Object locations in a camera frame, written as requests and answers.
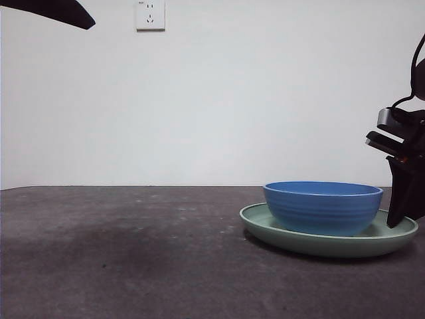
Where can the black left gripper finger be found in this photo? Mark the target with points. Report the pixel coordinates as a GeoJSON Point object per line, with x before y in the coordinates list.
{"type": "Point", "coordinates": [66, 13]}

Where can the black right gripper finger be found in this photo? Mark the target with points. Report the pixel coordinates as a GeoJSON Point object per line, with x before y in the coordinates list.
{"type": "Point", "coordinates": [400, 192]}
{"type": "Point", "coordinates": [419, 199]}

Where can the blue ribbed bowl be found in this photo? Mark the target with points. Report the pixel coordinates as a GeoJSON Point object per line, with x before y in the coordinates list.
{"type": "Point", "coordinates": [322, 212]}

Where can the pale green plate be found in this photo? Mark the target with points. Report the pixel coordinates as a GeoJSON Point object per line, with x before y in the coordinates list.
{"type": "Point", "coordinates": [332, 247]}

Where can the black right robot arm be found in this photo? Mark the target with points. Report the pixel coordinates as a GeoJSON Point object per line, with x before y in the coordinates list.
{"type": "Point", "coordinates": [421, 79]}

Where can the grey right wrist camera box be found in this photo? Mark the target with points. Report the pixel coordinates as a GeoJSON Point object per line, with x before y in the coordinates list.
{"type": "Point", "coordinates": [385, 118]}

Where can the white wall socket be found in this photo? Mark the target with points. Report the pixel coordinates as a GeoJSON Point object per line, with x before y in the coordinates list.
{"type": "Point", "coordinates": [150, 16]}

